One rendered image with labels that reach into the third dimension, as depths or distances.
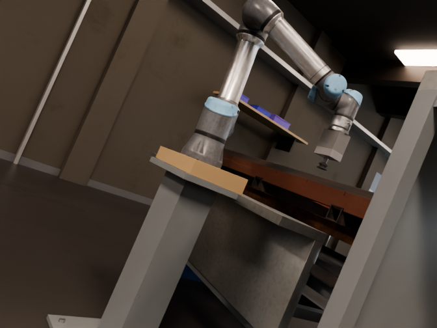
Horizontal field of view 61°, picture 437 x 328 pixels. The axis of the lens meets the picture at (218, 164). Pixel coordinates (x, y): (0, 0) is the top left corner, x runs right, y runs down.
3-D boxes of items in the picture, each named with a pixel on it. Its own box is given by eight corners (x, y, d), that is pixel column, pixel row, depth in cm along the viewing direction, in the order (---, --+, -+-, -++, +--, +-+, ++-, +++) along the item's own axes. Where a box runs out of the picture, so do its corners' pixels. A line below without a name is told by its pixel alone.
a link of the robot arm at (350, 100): (340, 90, 146) (360, 99, 146) (329, 116, 146) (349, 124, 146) (346, 85, 139) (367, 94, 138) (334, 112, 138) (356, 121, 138)
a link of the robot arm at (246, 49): (197, 131, 137) (248, -7, 138) (201, 135, 152) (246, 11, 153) (227, 142, 137) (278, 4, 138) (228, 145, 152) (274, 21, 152)
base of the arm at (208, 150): (191, 157, 121) (202, 129, 121) (173, 151, 134) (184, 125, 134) (227, 172, 128) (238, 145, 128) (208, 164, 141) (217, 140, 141)
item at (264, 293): (152, 218, 229) (175, 166, 230) (279, 346, 116) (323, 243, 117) (146, 217, 227) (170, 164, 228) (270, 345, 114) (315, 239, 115)
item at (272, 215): (175, 166, 230) (177, 163, 230) (323, 243, 117) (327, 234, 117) (146, 155, 220) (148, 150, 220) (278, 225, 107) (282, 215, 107)
